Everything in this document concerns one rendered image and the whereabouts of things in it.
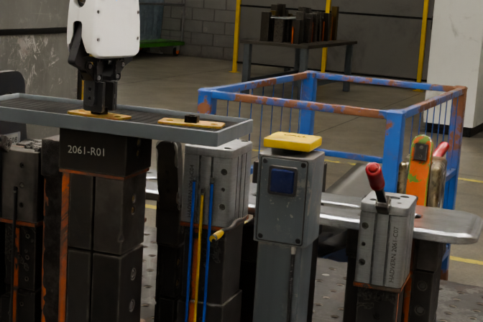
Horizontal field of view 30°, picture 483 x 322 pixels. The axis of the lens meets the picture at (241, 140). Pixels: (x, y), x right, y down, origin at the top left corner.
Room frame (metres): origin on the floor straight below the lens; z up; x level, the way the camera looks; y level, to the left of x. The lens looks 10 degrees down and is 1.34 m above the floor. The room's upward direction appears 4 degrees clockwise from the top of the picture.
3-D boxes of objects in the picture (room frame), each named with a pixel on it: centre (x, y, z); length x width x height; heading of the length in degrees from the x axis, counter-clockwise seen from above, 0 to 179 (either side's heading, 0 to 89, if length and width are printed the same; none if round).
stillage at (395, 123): (3.81, -0.43, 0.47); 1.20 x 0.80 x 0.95; 156
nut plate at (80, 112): (1.18, 0.19, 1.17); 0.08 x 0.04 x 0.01; 61
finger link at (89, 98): (1.16, 0.20, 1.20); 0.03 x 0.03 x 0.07; 61
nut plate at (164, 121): (1.16, 0.07, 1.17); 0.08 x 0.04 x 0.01; 81
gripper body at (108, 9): (1.18, 0.19, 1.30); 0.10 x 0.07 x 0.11; 151
